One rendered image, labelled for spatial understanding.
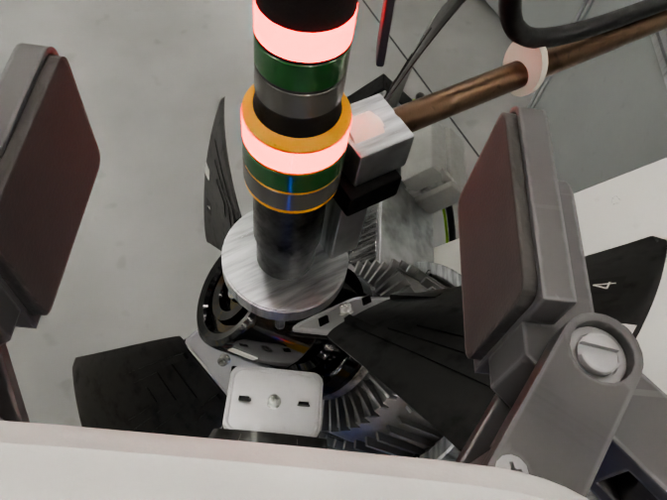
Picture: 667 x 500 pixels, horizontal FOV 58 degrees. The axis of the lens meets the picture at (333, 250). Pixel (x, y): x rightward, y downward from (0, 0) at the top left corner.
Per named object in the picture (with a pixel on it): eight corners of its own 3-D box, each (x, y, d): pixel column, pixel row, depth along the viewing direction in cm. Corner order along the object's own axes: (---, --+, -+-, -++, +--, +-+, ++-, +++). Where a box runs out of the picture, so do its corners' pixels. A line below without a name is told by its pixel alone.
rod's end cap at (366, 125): (362, 130, 29) (368, 100, 28) (385, 159, 28) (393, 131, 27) (327, 144, 29) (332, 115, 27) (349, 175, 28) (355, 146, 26)
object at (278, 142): (309, 129, 29) (317, 53, 25) (356, 193, 27) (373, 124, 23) (226, 160, 27) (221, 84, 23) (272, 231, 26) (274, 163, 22)
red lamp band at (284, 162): (314, 81, 26) (317, 60, 25) (367, 151, 25) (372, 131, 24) (222, 113, 25) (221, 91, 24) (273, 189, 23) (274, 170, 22)
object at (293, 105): (315, 45, 24) (317, 19, 23) (360, 102, 22) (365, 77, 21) (237, 70, 23) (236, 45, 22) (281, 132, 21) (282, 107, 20)
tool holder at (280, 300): (334, 185, 38) (356, 63, 29) (397, 273, 35) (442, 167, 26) (200, 242, 34) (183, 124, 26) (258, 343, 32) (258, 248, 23)
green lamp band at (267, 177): (312, 102, 27) (314, 82, 26) (362, 171, 26) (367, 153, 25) (224, 134, 26) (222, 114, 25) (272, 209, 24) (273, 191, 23)
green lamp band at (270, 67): (318, 18, 23) (321, -11, 22) (365, 75, 21) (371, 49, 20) (236, 43, 21) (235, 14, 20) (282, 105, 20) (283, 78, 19)
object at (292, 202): (310, 122, 28) (312, 104, 27) (358, 188, 27) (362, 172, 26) (225, 154, 27) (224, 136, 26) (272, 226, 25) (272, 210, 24)
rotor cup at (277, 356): (357, 244, 67) (270, 189, 59) (386, 352, 57) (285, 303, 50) (271, 312, 73) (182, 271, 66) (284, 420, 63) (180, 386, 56)
